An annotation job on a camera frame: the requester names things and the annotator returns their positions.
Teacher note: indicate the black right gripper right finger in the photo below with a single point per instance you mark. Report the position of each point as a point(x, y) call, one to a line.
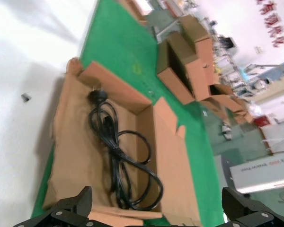
point(246, 212)

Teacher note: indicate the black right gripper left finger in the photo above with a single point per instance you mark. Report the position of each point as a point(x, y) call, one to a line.
point(71, 210)

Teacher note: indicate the cardboard box with raised flaps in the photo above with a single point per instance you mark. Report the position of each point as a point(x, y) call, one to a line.
point(217, 104)

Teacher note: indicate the long closed cardboard box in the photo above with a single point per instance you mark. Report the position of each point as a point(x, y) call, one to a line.
point(201, 78)

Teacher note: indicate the long open cardboard box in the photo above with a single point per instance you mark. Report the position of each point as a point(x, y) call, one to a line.
point(172, 82)

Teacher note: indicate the brown cardboard box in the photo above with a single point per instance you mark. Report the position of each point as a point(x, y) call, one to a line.
point(132, 9)

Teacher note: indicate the red bin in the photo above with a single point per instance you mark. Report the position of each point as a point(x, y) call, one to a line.
point(262, 121)

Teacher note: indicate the small black screw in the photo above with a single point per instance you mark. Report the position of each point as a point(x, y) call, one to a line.
point(25, 97)

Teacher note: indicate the clear plastic scraps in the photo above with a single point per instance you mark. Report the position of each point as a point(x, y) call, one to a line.
point(149, 91)

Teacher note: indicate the green table cloth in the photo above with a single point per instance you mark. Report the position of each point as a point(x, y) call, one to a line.
point(118, 42)

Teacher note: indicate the cardboard box with torn wall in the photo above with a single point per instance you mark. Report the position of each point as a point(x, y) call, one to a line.
point(73, 142)

